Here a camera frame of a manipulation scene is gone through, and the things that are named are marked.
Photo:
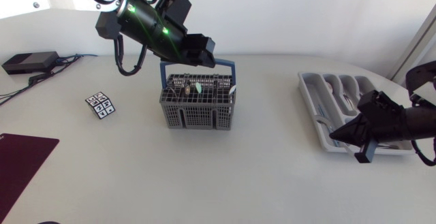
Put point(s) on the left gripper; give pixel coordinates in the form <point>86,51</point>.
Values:
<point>199,52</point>

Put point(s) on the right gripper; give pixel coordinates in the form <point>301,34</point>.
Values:
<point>388,128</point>

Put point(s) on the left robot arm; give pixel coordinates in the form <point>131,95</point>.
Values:
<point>143,23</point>

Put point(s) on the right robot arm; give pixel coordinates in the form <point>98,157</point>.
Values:
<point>424,122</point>

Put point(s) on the grey cutlery tray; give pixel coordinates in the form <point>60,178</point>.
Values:
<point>313,91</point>

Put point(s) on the grey cutlery basket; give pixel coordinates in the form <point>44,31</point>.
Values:
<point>197,115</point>

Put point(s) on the steel knife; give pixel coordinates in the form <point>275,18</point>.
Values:
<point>326,124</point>

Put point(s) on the steel fork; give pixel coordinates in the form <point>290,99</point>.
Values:
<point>348,100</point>

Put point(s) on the pale green plastic spoon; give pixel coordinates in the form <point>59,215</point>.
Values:
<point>198,88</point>

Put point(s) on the steel spoon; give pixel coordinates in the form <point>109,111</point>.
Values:
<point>186,90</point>

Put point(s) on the white plastic spoon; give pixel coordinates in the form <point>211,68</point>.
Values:
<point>232,89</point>

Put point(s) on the black-and-white patterned cube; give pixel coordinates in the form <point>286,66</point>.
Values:
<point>100,105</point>

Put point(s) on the black power brick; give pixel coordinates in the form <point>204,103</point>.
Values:
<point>29,62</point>

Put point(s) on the dark mat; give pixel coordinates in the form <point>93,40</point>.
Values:
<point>20,169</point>

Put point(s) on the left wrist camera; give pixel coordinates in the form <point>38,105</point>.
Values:
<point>177,7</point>

